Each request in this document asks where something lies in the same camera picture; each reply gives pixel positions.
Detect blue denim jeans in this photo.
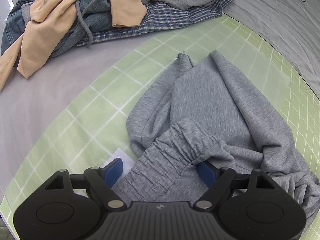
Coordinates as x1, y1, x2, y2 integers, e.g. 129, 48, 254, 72
0, 0, 113, 55

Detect beige shirt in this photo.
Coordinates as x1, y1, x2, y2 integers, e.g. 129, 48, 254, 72
1, 0, 147, 86

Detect green grid cutting mat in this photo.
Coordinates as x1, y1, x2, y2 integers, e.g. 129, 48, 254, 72
1, 15, 319, 233

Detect grey sweatpants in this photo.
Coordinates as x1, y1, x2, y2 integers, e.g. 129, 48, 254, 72
113, 51, 319, 225

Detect white paper label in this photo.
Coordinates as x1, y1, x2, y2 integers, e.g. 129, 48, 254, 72
72, 148, 137, 198

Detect blue plaid shirt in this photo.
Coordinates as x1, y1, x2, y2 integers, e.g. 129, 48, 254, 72
93, 0, 232, 43

